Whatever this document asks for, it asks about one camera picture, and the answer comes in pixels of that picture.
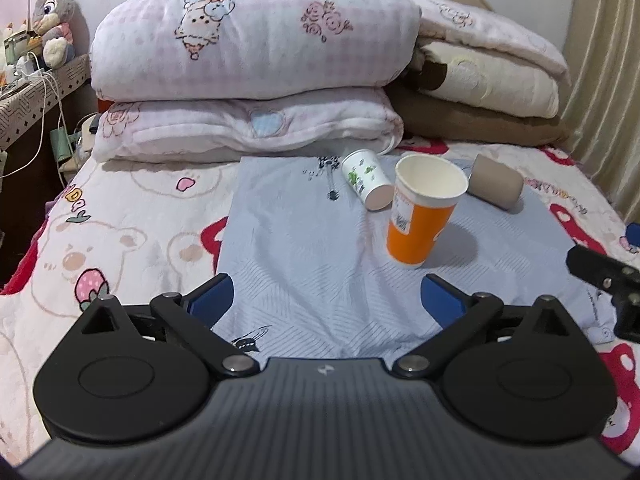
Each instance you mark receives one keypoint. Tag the white green-print paper cup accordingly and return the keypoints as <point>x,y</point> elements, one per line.
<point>362,172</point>

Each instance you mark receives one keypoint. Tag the large pink checked quilt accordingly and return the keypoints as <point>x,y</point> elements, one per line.
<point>260,40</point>

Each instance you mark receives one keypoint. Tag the brown paper cup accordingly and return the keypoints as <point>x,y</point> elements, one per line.
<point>495,180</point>

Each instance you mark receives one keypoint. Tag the brown blanket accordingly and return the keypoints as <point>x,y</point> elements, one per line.
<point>465,122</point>

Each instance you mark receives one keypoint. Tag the cream blanket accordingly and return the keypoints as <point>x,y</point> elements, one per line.
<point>495,80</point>

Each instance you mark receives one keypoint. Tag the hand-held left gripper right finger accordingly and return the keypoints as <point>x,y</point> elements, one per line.
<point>441,297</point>

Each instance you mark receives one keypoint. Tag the pink quilt with blue heart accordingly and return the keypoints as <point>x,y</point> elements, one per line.
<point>225,125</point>

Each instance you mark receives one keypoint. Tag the thin pink floral quilt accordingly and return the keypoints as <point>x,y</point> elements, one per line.
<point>490,30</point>

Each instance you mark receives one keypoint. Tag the white power strip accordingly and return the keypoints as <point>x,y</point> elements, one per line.
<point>86,132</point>

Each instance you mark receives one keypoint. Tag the orange paper cup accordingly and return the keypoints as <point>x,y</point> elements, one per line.
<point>417,225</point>

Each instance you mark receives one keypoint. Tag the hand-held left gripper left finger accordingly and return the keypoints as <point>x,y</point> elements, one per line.
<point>214,297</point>

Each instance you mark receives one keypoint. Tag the light blue cloth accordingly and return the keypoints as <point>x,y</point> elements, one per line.
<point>300,240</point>

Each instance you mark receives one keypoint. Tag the beige curtain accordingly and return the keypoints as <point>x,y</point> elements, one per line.
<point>605,85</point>

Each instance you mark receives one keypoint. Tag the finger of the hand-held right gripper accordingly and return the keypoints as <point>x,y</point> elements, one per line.
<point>592,262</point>

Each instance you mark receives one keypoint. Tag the bedside table with patterned cover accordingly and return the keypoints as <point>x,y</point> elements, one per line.
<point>35,95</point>

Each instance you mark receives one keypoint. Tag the grey plush rabbit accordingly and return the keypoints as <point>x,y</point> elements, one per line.
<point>50,10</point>

